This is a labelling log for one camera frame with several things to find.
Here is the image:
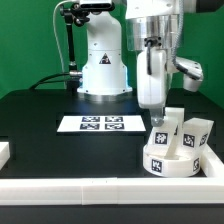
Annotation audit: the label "white marker sheet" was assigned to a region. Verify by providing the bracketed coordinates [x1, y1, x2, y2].
[57, 115, 145, 133]

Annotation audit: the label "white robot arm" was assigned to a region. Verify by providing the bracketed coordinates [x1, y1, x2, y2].
[80, 0, 224, 127]

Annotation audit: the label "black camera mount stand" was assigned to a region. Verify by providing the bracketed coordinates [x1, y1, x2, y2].
[60, 0, 115, 92]

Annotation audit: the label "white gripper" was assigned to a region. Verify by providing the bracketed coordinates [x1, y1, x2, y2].
[137, 49, 204, 127]

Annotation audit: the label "white round stool seat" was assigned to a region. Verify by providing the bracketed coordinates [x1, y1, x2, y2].
[143, 148, 201, 178]

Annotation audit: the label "black cables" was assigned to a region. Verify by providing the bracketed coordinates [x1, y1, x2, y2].
[29, 69, 83, 90]

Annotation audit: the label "white obstacle frame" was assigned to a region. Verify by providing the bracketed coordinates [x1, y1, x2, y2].
[0, 147, 224, 205]

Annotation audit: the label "white cable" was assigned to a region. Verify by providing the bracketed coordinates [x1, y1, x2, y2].
[52, 0, 76, 73]

